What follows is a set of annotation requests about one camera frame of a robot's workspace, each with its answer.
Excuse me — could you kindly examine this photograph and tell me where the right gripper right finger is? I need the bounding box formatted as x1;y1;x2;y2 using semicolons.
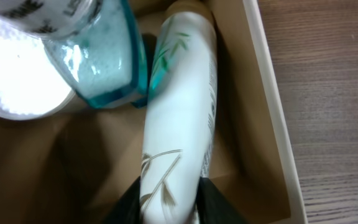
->
196;177;247;224

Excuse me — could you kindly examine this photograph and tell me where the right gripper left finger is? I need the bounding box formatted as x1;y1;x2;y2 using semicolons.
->
103;177;141;224

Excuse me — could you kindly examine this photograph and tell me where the white cardboard box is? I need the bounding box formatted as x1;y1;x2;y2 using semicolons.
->
0;1;307;223

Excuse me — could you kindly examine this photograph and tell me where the white lotion tube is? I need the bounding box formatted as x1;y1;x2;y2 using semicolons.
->
140;1;217;223

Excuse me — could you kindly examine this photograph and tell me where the white round jar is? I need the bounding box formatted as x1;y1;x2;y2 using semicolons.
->
0;20;75;121

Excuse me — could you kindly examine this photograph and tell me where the blue mouthwash bottle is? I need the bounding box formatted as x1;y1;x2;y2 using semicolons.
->
0;0;148;108

